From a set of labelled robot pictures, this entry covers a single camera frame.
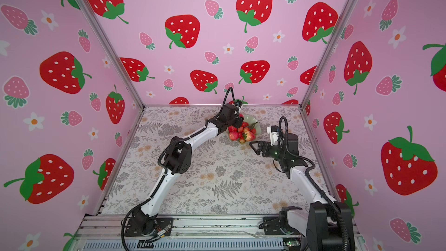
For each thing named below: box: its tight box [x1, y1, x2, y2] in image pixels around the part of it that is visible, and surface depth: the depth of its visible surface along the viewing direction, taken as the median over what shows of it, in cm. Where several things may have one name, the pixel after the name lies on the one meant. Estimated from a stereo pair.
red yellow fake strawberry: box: [242, 130, 256, 142], surface depth 97 cm
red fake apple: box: [228, 131, 239, 142], surface depth 98 cm
